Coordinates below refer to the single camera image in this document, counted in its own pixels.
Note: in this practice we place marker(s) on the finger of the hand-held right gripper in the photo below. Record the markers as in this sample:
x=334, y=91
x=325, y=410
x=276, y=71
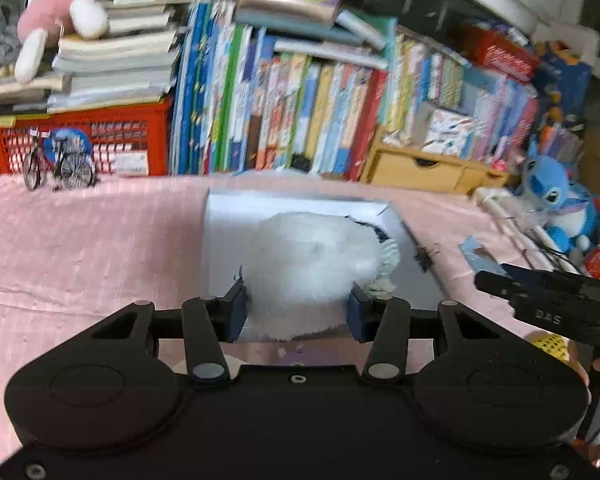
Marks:
x=522, y=272
x=497, y=286

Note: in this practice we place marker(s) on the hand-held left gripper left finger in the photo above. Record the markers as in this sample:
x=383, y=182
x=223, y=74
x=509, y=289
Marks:
x=236, y=310

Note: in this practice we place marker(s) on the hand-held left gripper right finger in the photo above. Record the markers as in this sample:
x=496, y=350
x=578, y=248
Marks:
x=358, y=317

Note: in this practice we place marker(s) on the green checked cloth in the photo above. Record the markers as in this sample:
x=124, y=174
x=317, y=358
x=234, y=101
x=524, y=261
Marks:
x=389, y=265

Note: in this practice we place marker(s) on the white cardboard box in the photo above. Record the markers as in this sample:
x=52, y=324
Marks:
x=224, y=240

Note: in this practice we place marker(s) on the white fluffy plush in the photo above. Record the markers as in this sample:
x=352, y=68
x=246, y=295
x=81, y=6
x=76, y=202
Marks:
x=305, y=270

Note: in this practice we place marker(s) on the light blue packet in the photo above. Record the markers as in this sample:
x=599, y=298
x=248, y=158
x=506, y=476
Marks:
x=482, y=255

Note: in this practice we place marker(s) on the blue alien plush toy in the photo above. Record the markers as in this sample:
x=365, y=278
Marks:
x=560, y=200

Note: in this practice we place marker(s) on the wooden drawer organizer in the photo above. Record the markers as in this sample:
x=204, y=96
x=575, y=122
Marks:
x=420, y=170

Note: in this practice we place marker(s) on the white pencil-print box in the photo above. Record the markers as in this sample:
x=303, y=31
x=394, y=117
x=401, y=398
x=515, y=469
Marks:
x=447, y=130

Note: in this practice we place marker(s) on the small black object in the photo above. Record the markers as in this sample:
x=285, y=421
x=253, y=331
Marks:
x=300, y=161

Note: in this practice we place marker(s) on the pink tablecloth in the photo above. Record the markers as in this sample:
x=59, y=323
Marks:
x=79, y=250

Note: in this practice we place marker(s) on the blue cardboard box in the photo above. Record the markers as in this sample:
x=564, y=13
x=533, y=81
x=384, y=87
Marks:
x=562, y=75

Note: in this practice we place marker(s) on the row of upright books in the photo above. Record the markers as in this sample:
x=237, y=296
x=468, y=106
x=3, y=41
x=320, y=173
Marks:
x=305, y=110

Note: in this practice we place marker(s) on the red plastic crate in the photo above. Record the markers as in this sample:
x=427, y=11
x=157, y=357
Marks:
x=124, y=130

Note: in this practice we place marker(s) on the red basket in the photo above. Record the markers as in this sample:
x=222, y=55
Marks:
x=500, y=52

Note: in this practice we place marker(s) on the miniature bicycle model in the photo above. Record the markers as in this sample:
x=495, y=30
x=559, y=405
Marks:
x=59, y=162

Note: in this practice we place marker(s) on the stack of lying books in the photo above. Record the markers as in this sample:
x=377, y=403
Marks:
x=114, y=65

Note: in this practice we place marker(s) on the pink and white plush toy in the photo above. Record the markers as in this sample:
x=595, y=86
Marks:
x=54, y=10

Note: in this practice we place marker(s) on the grey cloth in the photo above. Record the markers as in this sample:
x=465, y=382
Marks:
x=2, y=35

